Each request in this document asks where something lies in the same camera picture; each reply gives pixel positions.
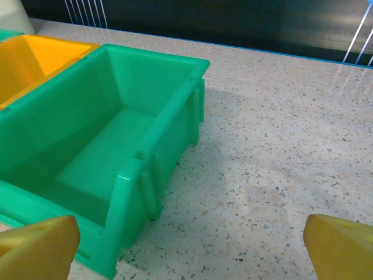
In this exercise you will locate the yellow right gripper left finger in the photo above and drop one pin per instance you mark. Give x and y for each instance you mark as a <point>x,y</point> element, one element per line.
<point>35,251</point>

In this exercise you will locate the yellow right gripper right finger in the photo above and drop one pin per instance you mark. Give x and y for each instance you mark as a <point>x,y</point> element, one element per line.
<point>344,251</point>

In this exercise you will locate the green plastic storage bin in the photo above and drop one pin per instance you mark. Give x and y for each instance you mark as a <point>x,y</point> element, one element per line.
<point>87,146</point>
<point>6,35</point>

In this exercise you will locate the yellow plastic storage bin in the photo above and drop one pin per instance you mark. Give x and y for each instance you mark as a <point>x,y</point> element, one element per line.
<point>29,64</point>

